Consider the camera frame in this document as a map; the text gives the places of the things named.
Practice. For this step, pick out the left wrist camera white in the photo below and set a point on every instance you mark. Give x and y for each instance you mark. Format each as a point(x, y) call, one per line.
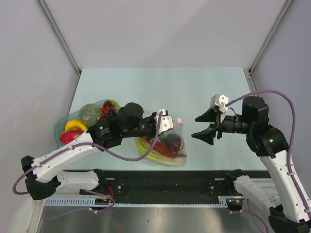
point(163, 121)

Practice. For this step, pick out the clear zip top bag pink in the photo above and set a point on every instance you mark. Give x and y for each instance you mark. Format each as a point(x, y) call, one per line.
point(177, 129)

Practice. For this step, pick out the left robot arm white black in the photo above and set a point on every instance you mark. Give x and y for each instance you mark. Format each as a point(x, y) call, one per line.
point(46, 175)

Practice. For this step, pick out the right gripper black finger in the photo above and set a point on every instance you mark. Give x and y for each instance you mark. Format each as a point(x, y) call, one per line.
point(208, 116)
point(207, 135)

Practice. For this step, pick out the aluminium frame post left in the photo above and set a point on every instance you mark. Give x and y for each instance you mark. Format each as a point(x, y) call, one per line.
point(58, 34)

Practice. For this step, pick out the green round melon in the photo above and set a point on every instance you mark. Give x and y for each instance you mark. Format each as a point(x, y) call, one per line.
point(90, 112)

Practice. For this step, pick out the pink dragon fruit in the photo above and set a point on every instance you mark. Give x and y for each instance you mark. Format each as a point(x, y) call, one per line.
point(69, 136)

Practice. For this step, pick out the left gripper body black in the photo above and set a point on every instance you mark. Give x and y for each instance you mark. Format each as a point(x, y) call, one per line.
point(145, 127)

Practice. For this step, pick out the aluminium frame post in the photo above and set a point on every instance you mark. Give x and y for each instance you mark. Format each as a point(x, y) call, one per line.
point(271, 34)
point(58, 34)

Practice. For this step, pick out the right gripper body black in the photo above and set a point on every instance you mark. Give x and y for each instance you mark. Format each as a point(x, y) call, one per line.
point(231, 123)

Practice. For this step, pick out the white slotted cable duct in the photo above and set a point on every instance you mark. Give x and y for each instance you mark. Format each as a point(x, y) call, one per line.
point(97, 202)

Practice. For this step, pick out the red plastic lobster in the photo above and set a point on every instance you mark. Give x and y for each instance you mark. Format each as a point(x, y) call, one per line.
point(162, 149)

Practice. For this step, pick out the aluminium frame post right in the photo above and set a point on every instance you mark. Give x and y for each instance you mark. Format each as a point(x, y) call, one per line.
point(271, 34)

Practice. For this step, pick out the green celery stalks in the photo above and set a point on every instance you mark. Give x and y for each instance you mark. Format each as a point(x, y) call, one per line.
point(143, 146)

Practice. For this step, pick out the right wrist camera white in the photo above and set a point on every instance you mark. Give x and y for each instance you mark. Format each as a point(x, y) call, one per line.
point(220, 101)

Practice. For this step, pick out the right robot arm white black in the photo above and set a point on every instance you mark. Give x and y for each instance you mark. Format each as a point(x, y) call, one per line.
point(288, 212)

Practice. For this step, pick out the dark red grape bunch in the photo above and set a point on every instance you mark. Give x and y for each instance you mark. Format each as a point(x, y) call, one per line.
point(108, 108)

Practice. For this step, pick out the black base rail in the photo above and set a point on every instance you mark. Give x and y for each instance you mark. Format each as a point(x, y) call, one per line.
point(167, 186)

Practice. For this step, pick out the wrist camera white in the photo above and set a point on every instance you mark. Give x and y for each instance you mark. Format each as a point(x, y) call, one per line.
point(220, 101)
point(163, 121)

